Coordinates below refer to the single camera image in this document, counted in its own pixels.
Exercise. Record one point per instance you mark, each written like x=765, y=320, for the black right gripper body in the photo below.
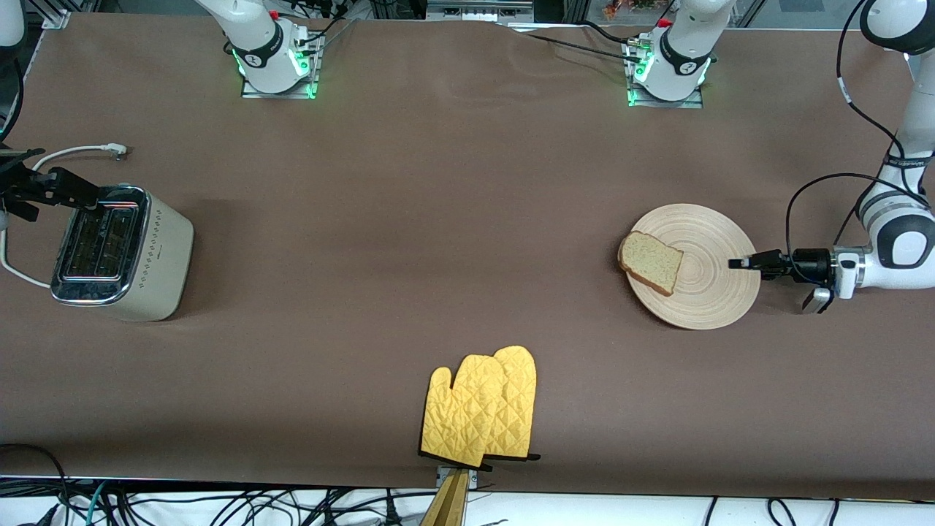
x=42, y=184

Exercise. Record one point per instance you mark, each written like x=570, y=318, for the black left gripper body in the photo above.
x=808, y=263

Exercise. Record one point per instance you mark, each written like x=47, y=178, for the round wooden plate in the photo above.
x=708, y=292

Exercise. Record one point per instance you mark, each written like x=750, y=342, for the brown bread slice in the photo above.
x=651, y=263

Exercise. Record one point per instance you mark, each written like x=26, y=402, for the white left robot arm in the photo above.
x=902, y=248

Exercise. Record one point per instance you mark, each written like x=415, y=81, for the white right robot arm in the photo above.
x=259, y=44

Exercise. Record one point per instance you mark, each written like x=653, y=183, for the cream and chrome toaster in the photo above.
x=157, y=256

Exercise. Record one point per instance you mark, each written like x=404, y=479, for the yellow quilted oven mitt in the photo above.
x=522, y=394
x=467, y=409

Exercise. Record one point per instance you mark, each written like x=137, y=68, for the brown table cover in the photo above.
x=438, y=146

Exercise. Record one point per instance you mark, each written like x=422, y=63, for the grey power strip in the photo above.
x=478, y=9

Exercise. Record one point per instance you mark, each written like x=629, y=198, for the aluminium frame profile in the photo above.
x=55, y=18

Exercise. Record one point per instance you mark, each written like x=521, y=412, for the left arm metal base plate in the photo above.
x=694, y=102

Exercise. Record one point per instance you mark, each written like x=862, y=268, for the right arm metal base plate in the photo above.
x=252, y=92

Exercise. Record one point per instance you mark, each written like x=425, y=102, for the small metal bracket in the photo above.
x=441, y=476

